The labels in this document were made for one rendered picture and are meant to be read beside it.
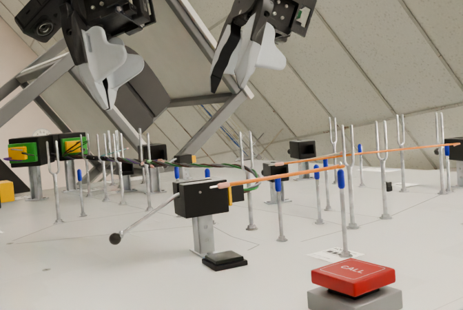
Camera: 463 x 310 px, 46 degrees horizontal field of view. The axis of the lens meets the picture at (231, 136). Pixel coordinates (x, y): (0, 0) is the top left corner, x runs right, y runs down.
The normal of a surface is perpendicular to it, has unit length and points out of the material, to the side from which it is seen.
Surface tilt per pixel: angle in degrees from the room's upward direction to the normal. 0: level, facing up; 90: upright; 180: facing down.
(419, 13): 179
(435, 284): 53
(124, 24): 128
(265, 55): 83
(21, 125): 90
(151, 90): 90
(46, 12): 105
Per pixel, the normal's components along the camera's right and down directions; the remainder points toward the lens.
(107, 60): -0.37, -0.12
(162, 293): -0.07, -1.00
